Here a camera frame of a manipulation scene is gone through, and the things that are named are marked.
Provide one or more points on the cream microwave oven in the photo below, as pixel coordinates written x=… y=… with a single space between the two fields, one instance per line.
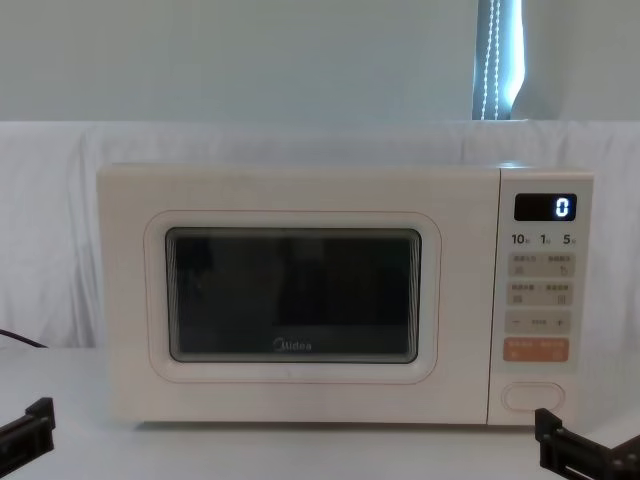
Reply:
x=300 y=195

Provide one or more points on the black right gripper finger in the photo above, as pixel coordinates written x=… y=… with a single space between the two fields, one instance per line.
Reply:
x=555 y=442

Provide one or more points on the white curtain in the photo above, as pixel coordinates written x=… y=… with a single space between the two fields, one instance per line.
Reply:
x=240 y=55
x=585 y=55

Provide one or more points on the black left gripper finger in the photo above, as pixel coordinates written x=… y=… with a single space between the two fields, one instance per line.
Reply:
x=35 y=425

